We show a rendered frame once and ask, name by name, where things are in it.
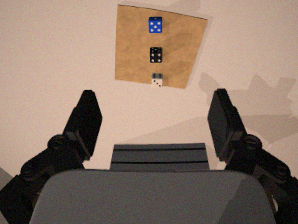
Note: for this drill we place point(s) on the blue die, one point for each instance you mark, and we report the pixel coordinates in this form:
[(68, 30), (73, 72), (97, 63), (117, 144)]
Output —
[(155, 24)]

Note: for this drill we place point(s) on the black die with white pips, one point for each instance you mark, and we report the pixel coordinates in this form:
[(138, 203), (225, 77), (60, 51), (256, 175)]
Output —
[(156, 55)]

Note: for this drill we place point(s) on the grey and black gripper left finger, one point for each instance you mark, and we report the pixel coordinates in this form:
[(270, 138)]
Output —
[(64, 151)]

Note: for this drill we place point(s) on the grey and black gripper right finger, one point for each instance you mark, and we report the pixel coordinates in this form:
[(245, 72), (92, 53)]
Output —
[(243, 152)]

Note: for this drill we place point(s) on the tan mat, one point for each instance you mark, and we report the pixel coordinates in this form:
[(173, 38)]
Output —
[(180, 40)]

